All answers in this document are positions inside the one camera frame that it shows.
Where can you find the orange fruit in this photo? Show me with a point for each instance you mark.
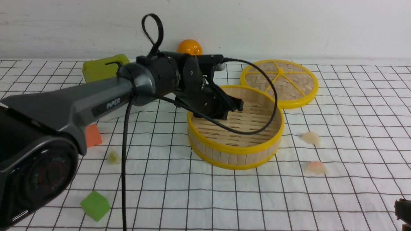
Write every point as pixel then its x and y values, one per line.
pixel 190 46

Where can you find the green lidded white box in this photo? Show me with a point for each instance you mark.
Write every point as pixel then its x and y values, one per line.
pixel 105 68

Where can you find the pale green dumpling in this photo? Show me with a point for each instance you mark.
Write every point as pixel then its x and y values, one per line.
pixel 113 158

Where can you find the orange foam block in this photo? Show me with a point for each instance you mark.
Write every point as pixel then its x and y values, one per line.
pixel 93 136

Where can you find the bamboo steamer tray yellow rims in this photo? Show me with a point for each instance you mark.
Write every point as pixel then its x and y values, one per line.
pixel 228 150

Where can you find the green foam cube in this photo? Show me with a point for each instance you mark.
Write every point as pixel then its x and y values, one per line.
pixel 95 205

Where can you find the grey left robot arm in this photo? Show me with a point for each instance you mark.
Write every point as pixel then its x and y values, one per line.
pixel 43 134

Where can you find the white translucent dumpling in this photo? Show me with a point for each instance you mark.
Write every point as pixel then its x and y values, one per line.
pixel 311 138

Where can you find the white black-grid tablecloth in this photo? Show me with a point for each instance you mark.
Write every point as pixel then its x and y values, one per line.
pixel 362 115

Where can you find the woven steamer lid yellow rim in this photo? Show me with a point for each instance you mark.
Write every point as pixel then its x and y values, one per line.
pixel 295 85

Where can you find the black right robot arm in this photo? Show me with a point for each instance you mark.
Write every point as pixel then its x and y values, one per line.
pixel 402 209

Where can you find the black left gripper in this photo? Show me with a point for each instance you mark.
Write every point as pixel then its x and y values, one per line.
pixel 190 79

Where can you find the pink translucent dumpling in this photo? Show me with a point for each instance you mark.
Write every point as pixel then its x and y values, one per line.
pixel 316 167

